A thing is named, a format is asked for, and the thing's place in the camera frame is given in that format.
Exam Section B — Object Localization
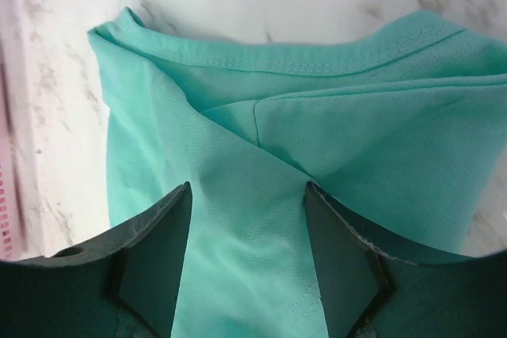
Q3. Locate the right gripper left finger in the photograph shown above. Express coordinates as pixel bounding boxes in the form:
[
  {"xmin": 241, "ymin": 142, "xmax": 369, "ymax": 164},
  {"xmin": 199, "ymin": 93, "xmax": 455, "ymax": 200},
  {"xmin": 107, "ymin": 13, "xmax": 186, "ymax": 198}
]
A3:
[{"xmin": 1, "ymin": 183, "xmax": 193, "ymax": 337}]

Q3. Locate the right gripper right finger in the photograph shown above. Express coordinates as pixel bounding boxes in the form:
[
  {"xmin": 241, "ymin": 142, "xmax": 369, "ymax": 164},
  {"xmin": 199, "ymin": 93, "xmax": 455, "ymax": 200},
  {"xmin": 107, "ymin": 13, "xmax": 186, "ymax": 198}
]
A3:
[{"xmin": 303, "ymin": 183, "xmax": 506, "ymax": 337}]

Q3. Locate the white plastic basket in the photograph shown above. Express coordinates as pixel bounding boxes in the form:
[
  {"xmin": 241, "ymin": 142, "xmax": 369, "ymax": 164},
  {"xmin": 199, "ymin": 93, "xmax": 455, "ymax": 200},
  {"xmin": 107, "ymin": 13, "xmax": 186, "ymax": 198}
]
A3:
[{"xmin": 1, "ymin": 0, "xmax": 37, "ymax": 262}]

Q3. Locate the teal t shirt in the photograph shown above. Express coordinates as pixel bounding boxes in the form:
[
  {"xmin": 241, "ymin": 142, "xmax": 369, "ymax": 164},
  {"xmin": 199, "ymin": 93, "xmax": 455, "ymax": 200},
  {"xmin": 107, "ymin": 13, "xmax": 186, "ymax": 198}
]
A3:
[{"xmin": 88, "ymin": 9, "xmax": 506, "ymax": 337}]

